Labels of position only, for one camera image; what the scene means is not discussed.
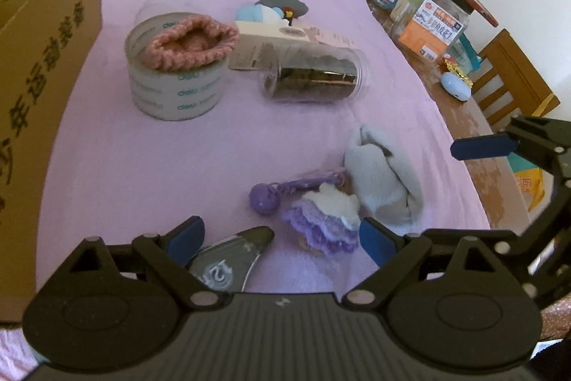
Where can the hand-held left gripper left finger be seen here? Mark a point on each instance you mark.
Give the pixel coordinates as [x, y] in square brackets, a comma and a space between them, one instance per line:
[183, 240]

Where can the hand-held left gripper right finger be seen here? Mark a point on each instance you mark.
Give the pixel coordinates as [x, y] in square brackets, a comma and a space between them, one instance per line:
[377, 242]

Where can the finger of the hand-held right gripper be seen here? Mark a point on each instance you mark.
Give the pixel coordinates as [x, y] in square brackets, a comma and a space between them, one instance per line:
[508, 238]
[486, 146]

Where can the translucent grey plastic piece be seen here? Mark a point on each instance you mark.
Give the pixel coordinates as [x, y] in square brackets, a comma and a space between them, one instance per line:
[236, 256]

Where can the light grey striped sock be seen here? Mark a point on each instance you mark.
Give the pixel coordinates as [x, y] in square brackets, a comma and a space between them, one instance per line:
[379, 166]

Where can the clear packing tape roll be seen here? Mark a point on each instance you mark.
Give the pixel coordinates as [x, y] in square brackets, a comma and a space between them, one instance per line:
[178, 95]

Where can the clear jar with dark contents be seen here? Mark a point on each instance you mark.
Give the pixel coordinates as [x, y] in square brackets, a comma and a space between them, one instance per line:
[312, 82]

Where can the pink knitted hat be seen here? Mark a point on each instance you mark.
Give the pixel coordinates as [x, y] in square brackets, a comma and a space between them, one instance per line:
[178, 50]

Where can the beige rectangular box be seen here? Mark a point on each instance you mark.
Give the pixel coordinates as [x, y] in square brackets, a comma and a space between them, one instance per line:
[254, 37]

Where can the brown cardboard box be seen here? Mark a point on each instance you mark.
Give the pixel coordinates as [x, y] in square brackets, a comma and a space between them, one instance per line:
[40, 50]

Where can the wooden desktop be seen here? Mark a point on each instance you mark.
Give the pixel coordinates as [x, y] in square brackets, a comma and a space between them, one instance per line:
[446, 113]

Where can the yellow printed carton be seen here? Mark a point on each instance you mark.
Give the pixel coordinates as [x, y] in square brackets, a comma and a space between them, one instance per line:
[531, 189]

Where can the light blue oval case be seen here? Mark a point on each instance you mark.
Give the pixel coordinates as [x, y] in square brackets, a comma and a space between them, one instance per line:
[455, 86]

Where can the pink cloth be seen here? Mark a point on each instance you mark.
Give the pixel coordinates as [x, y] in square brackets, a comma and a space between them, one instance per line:
[156, 166]

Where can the wooden chair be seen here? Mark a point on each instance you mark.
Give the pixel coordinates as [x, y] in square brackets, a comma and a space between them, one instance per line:
[504, 64]

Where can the gold ornament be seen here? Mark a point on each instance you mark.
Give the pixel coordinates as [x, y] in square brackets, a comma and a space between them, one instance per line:
[453, 66]

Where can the floral fabric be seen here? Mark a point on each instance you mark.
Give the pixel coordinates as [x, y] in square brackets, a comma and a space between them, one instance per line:
[557, 318]

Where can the teal paper bag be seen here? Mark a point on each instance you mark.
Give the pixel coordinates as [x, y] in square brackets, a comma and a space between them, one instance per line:
[464, 50]

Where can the clear box with orange label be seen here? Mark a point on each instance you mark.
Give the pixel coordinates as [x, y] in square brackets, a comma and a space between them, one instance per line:
[424, 37]

